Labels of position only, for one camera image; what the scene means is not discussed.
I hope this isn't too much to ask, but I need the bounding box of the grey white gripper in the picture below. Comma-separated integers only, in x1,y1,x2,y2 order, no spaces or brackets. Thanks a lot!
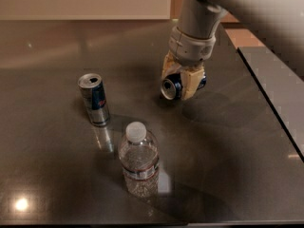
161,27,216,101

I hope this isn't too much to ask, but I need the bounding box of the blue pepsi can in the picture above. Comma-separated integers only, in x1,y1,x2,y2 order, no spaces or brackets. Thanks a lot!
161,73,206,101

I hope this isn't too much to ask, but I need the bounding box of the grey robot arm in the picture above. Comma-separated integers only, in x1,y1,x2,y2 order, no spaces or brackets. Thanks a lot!
161,0,304,101

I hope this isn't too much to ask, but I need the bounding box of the silver blue red bull can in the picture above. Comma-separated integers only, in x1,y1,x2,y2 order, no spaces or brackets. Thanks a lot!
78,73,110,126

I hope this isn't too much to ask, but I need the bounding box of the clear plastic water bottle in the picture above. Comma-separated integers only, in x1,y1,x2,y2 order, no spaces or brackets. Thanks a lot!
118,122,160,199

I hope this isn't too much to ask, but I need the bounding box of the grey side table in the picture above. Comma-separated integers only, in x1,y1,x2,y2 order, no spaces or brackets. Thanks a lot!
237,47,304,158

